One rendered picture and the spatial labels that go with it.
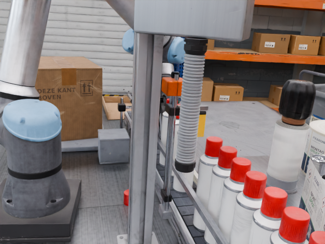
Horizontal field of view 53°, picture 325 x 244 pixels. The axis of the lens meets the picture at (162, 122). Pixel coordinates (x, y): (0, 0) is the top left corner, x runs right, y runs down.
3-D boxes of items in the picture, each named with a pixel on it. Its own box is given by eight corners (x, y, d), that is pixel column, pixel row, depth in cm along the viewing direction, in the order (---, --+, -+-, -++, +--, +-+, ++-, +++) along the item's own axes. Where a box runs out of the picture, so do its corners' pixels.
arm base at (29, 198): (64, 218, 72) (63, 177, 69) (-8, 218, 70) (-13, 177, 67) (74, 183, 86) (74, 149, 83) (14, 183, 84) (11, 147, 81)
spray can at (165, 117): (178, 167, 99) (183, 101, 92) (161, 168, 97) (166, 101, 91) (173, 160, 104) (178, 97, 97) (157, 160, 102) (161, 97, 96)
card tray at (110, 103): (160, 118, 160) (161, 111, 159) (107, 120, 153) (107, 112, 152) (148, 102, 187) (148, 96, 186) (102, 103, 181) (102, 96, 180)
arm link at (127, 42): (147, 28, 95) (171, 39, 103) (123, 25, 102) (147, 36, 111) (140, 55, 96) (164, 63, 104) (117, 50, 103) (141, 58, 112)
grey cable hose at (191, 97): (198, 173, 53) (212, 40, 46) (177, 174, 52) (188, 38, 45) (190, 163, 56) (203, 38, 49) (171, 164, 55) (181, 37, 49)
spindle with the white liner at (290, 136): (304, 192, 89) (328, 84, 79) (275, 194, 86) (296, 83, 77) (285, 176, 97) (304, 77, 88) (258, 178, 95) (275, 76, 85)
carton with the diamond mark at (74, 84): (102, 137, 126) (102, 67, 118) (36, 144, 116) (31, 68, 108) (84, 114, 152) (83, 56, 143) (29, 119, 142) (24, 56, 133)
